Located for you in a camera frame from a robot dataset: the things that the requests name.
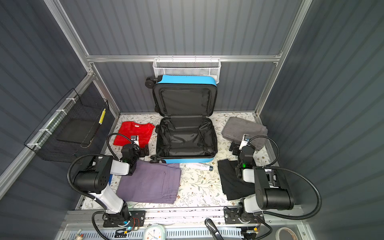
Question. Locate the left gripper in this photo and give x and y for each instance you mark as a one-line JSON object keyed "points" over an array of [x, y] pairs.
{"points": [[144, 150]]}

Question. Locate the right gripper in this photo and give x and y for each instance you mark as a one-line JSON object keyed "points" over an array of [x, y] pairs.
{"points": [[236, 147]]}

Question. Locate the red t-shirt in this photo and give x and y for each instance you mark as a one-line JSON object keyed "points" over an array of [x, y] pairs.
{"points": [[143, 131]]}

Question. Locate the purple trousers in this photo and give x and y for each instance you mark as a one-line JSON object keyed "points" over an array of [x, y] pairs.
{"points": [[151, 183]]}

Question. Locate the black t-shirt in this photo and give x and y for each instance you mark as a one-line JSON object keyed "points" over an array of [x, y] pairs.
{"points": [[233, 187]]}

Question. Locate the white cream tube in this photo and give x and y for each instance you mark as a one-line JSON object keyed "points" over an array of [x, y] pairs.
{"points": [[199, 166]]}

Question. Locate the blue hardshell suitcase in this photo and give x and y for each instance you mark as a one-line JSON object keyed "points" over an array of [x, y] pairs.
{"points": [[185, 134]]}

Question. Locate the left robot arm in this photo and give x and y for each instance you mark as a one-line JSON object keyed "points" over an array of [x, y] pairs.
{"points": [[90, 174]]}

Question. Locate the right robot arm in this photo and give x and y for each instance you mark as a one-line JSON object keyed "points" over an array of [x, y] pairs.
{"points": [[270, 189]]}

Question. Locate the grey folded towel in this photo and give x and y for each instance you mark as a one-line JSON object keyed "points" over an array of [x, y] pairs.
{"points": [[236, 128]]}

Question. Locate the yellow marker in basket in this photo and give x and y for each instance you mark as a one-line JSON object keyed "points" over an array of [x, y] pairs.
{"points": [[102, 116]]}

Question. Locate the small white clock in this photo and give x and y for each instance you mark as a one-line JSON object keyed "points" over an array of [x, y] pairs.
{"points": [[155, 232]]}

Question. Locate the white tape roll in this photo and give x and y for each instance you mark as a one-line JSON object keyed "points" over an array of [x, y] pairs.
{"points": [[285, 233]]}

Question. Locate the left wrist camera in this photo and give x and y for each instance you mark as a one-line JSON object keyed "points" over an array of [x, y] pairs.
{"points": [[135, 139]]}

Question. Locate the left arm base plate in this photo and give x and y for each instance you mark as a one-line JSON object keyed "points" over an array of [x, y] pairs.
{"points": [[133, 219]]}

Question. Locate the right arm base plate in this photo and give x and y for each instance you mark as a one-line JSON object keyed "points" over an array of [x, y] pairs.
{"points": [[235, 216]]}

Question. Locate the black wire wall basket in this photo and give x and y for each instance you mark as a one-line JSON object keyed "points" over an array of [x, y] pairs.
{"points": [[74, 130]]}

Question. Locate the black handle tool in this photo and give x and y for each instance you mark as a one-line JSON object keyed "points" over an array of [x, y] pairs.
{"points": [[213, 229]]}

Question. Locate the white wire mesh basket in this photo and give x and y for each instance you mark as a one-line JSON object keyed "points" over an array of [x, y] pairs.
{"points": [[188, 66]]}

